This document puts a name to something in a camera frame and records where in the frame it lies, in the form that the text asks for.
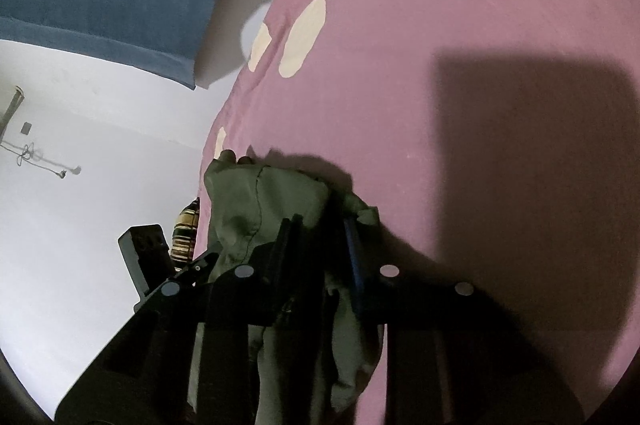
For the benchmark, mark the pink bedsheet with cream dots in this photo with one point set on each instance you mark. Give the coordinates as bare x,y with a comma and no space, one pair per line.
497,139

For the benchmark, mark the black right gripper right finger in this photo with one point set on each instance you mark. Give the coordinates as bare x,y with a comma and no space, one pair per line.
424,349

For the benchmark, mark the grey wall switch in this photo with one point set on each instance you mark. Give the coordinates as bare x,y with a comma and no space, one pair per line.
26,128

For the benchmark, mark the left hand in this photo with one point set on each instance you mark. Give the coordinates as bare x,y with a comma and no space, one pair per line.
228,156

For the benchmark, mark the striped yellow black cloth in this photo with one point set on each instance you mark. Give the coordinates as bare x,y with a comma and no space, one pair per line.
183,237

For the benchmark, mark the olive green bomber jacket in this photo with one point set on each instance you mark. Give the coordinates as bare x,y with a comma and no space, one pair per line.
291,333

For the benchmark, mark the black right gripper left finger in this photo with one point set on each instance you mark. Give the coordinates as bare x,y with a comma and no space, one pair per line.
184,359

